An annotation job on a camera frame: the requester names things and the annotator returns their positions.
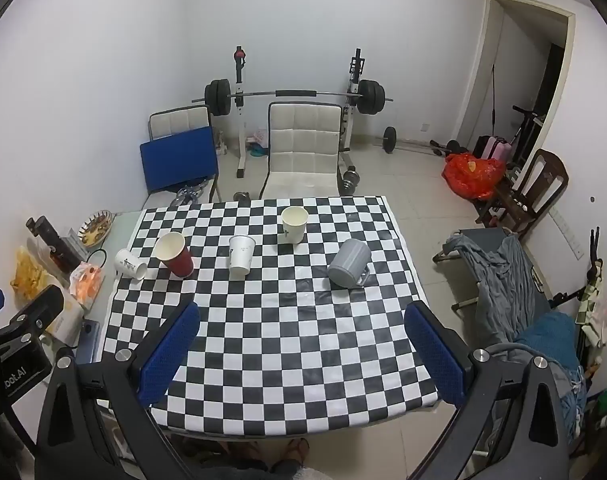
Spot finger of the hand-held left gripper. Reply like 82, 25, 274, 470
0, 285, 66, 343

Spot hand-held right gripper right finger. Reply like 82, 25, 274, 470
405, 301, 573, 480

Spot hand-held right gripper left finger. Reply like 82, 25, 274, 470
34, 301, 201, 480

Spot white paper cup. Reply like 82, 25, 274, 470
228, 235, 257, 276
278, 206, 310, 245
114, 248, 148, 281

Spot red paper cup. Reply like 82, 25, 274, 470
154, 231, 194, 278

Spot white paper box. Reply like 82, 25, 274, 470
42, 289, 87, 347

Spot yellow snack bag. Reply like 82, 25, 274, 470
10, 245, 50, 302

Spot orange snack packet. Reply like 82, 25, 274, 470
68, 261, 106, 307

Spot black juicer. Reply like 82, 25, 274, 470
25, 215, 85, 274

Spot bowl of food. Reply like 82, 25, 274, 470
78, 209, 115, 249

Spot grey cloth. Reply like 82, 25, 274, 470
442, 233, 540, 347

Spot black white checkered tablecloth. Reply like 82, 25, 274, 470
102, 195, 441, 436

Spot teal blanket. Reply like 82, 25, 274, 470
514, 311, 587, 432

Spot folding cot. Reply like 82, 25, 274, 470
432, 227, 557, 322

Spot grey ribbed mug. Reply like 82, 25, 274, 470
327, 238, 372, 289

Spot cream tote bag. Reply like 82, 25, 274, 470
577, 259, 605, 347

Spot red plastic bag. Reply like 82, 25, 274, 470
442, 153, 505, 200

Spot blue board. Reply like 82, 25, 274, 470
139, 126, 219, 195

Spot dark wooden chair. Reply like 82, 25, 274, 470
475, 148, 569, 242

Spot pink suitcase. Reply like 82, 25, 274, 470
477, 135, 513, 162

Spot barbell with single plate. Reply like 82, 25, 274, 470
383, 126, 464, 157

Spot white padded chair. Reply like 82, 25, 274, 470
259, 101, 345, 202
148, 106, 223, 207

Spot white barbell rack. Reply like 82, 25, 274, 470
231, 46, 367, 180

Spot black metal stand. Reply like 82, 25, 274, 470
512, 104, 545, 162

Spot black barbell on rack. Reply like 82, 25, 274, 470
192, 78, 395, 116

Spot chrome metal handles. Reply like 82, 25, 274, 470
170, 179, 210, 207

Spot white wall socket strip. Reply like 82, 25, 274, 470
552, 209, 585, 261

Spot door frame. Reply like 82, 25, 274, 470
462, 0, 577, 162

